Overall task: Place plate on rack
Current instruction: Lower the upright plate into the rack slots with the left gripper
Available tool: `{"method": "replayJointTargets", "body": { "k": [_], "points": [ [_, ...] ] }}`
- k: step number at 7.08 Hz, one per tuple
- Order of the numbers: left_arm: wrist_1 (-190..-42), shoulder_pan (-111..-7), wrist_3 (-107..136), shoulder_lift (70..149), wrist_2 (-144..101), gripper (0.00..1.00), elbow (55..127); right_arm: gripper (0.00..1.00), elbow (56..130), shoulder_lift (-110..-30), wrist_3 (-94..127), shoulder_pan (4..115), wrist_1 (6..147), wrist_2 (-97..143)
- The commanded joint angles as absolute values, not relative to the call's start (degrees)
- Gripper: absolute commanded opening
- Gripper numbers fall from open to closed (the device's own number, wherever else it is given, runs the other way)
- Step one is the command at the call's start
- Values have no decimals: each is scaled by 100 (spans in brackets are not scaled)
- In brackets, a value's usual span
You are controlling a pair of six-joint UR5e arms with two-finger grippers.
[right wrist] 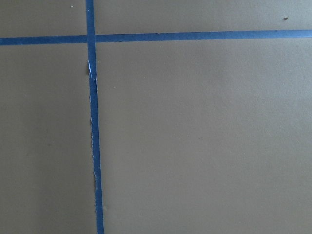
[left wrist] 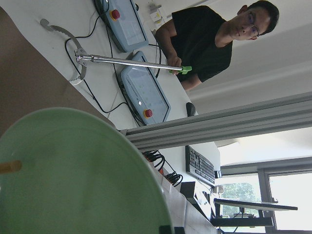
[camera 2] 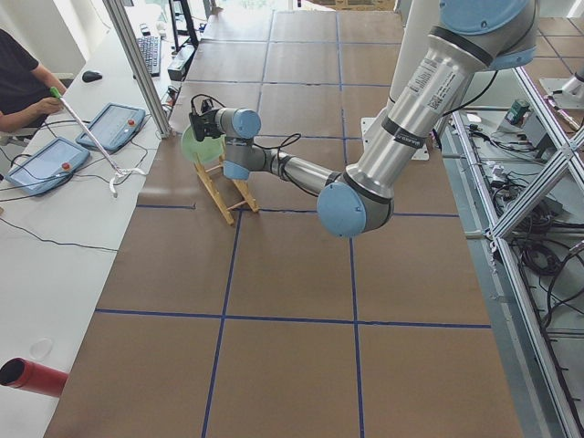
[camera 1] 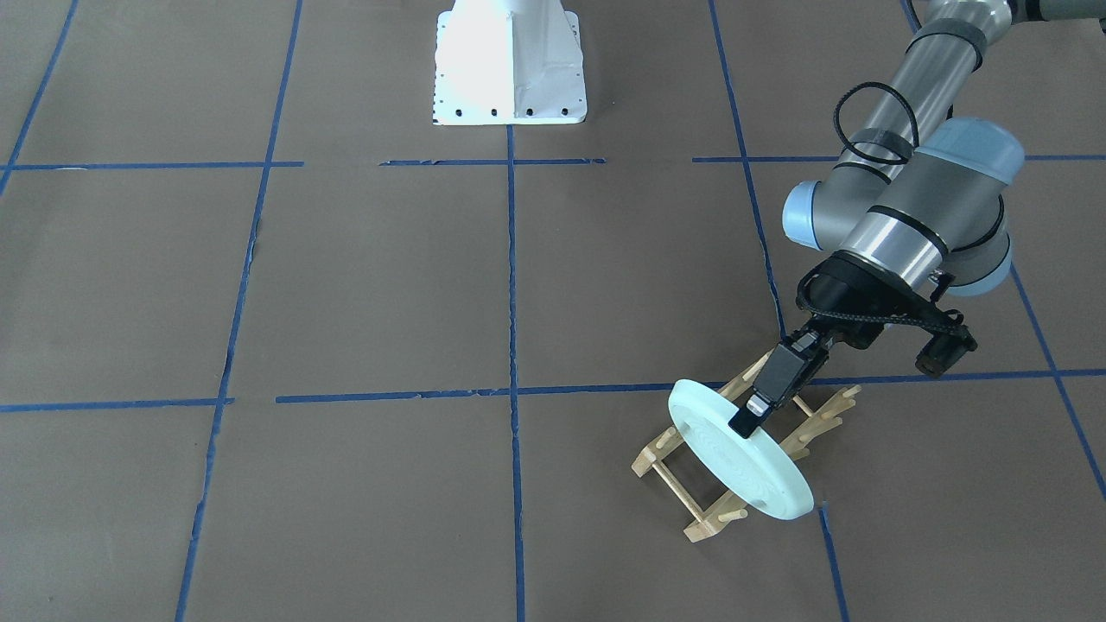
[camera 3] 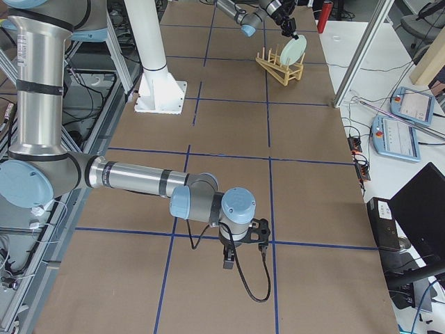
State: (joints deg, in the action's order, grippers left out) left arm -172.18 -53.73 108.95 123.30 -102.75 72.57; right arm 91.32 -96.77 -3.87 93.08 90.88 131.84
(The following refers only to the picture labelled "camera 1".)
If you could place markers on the wooden dish rack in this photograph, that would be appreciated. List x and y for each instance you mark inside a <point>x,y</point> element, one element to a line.
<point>728,508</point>

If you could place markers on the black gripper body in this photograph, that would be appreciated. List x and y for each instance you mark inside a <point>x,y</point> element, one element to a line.
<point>851,296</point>

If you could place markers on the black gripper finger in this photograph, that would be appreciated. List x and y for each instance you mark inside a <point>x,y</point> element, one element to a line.
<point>790,366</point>

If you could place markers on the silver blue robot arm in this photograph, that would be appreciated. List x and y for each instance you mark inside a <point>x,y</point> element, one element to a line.
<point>911,211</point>

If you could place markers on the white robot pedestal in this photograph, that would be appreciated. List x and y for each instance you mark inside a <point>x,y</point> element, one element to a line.
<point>508,63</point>

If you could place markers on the light green ceramic plate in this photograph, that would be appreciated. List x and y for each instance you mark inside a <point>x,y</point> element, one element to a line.
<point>755,469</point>

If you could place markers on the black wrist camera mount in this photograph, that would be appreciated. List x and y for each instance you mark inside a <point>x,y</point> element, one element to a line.
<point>949,338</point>

